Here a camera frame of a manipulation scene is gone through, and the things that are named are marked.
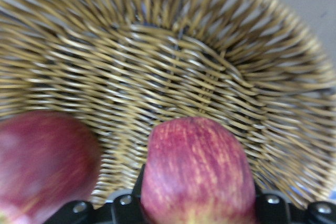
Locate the woven wicker basket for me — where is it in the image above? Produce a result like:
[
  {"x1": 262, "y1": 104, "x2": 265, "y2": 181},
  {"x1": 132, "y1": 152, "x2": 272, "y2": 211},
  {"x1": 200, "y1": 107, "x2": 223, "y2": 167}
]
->
[{"x1": 1, "y1": 0, "x2": 335, "y2": 207}]

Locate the red yellow apple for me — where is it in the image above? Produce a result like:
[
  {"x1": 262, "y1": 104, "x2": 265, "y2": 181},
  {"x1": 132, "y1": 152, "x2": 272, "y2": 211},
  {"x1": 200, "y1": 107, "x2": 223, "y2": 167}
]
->
[{"x1": 141, "y1": 117, "x2": 257, "y2": 223}]

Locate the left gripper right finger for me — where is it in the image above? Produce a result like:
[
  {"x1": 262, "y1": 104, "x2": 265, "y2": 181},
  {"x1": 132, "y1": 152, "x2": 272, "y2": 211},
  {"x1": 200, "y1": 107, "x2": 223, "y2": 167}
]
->
[{"x1": 255, "y1": 185, "x2": 335, "y2": 224}]

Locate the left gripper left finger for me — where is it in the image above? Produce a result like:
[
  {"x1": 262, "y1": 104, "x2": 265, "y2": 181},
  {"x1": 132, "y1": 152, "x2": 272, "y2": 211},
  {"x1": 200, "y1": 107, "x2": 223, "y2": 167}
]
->
[{"x1": 45, "y1": 165, "x2": 146, "y2": 223}]

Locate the dark red apple in basket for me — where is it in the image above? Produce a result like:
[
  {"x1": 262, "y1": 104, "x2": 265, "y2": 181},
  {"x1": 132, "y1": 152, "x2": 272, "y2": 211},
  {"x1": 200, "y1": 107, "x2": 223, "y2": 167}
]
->
[{"x1": 1, "y1": 110, "x2": 101, "y2": 223}]

